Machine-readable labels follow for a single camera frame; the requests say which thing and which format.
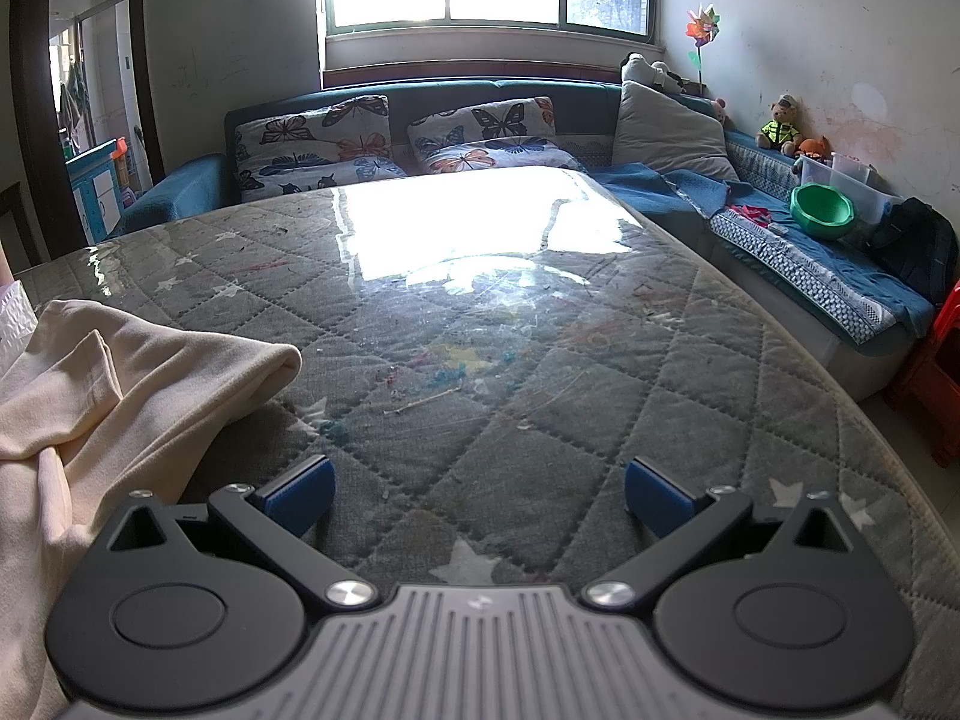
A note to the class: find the dark wooden door frame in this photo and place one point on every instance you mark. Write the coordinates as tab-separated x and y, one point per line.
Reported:
34	90

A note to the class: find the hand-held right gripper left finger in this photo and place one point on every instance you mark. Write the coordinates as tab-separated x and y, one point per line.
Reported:
300	493

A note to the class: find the blue cabinet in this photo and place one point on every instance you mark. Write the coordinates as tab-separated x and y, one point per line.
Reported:
94	191

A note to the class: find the patterned blue sofa cover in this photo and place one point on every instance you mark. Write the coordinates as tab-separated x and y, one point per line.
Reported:
810	270

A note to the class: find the black and white plush toy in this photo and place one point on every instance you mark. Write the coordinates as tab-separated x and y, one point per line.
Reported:
645	71

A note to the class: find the clear plastic box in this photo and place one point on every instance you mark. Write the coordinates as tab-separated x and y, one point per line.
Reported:
870	195

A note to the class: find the grey pillow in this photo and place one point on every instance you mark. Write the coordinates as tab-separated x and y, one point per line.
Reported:
667	131

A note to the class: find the cream cloth garment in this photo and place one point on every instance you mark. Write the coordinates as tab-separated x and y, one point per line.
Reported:
112	405

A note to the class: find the green bowl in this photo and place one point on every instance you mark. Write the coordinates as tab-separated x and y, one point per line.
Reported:
821	214

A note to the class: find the orange plush toy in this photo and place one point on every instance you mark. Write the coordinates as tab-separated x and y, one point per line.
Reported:
811	148

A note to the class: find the small red cloth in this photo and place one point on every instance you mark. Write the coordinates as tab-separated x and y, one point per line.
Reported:
750	215

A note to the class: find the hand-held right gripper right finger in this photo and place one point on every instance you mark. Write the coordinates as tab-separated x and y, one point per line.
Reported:
654	499

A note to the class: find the teddy bear with green vest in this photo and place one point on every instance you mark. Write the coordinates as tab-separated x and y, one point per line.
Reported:
780	131

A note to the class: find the colourful pinwheel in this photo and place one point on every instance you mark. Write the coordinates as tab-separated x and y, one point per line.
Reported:
701	26

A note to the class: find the black backpack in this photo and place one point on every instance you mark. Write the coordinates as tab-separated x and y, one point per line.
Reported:
915	247

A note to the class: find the blue sofa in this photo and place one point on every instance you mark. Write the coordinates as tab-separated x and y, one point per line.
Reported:
450	94

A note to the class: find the small pink plush toy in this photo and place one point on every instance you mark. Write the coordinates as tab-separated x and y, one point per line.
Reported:
721	111

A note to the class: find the butterfly print pillow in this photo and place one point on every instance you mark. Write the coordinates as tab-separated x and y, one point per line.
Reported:
487	135
315	142

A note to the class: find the blue blanket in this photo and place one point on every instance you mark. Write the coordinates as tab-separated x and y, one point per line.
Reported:
652	187

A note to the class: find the red plastic stool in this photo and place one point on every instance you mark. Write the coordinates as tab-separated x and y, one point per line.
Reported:
934	382

